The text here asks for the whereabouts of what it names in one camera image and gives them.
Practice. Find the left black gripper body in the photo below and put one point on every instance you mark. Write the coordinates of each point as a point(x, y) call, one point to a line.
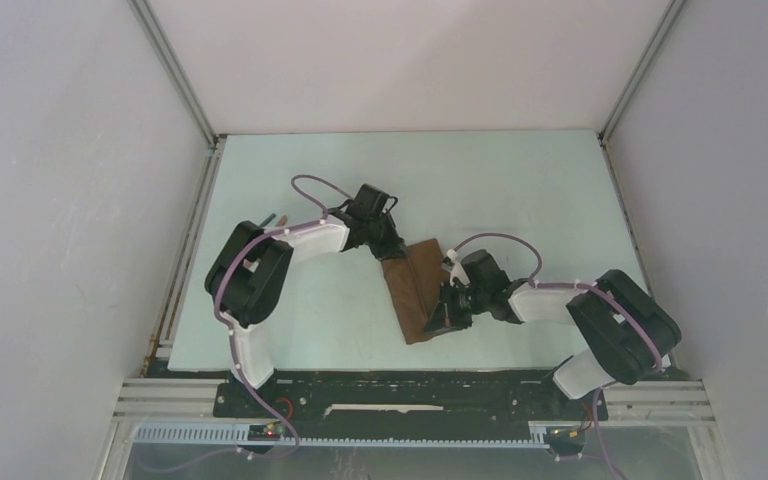
point(381, 231)

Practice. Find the brown cloth napkin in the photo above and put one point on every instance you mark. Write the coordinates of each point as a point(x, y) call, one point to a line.
point(414, 284)

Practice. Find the right corner aluminium post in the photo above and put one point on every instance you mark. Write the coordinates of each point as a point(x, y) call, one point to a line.
point(652, 50)

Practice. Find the white toothed cable duct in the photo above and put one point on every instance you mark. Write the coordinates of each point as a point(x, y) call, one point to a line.
point(240, 435)

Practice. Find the corner aluminium post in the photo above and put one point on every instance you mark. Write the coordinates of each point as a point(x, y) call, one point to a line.
point(150, 24)
point(652, 50)

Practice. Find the aluminium frame rail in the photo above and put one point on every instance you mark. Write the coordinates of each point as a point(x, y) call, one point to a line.
point(653, 403)

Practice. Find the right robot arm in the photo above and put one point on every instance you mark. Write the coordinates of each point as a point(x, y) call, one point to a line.
point(628, 335)

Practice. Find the left corner aluminium post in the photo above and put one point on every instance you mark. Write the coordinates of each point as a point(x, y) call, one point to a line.
point(150, 24)

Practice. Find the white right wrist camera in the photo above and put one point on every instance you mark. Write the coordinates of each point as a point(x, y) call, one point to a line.
point(453, 265)

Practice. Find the fork with dark handle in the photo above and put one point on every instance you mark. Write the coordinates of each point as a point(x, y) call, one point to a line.
point(267, 220)

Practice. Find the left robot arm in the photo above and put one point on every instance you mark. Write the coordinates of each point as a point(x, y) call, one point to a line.
point(246, 280)

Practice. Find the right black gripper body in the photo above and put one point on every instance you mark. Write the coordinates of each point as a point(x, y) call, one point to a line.
point(468, 301)

